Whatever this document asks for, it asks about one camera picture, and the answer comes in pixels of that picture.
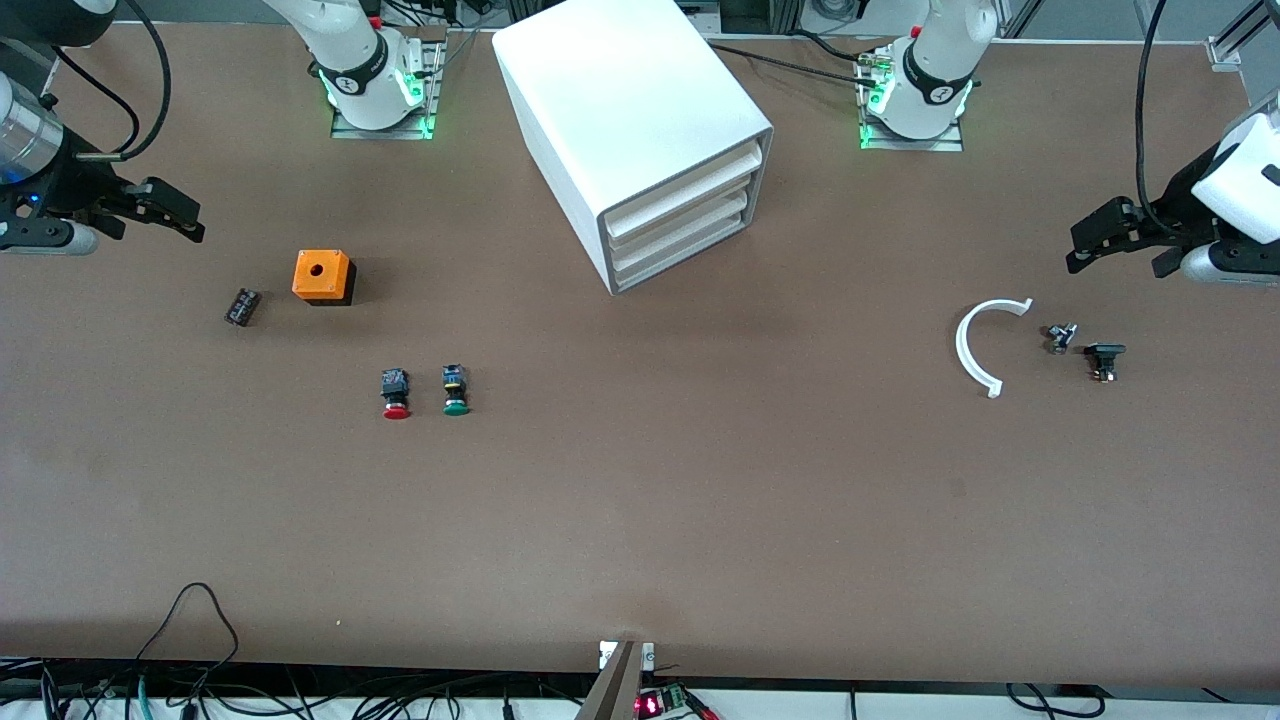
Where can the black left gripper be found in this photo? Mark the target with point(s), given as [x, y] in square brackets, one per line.
[1183, 199]

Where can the orange button box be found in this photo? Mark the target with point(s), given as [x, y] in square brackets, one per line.
[320, 275]

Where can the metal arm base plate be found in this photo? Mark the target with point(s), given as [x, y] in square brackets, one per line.
[432, 90]
[950, 142]

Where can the grey camera post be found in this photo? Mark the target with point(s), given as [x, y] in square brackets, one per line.
[612, 690]

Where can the green push button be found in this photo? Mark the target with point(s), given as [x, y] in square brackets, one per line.
[455, 390]

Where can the aluminium frame profile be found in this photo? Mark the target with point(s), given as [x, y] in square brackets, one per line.
[1235, 45]

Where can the circuit board with red light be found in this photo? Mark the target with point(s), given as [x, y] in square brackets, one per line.
[662, 702]

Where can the white curved plastic arc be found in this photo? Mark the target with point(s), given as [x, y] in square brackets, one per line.
[961, 350]

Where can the small black terminal block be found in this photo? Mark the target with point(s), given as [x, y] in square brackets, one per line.
[242, 307]

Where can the red push button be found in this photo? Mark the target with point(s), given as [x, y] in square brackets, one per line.
[396, 392]

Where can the black switch component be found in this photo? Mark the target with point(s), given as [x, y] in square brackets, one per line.
[1104, 353]

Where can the small grey black component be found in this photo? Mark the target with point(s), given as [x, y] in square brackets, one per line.
[1061, 338]

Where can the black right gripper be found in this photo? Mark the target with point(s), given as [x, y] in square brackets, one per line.
[72, 180]

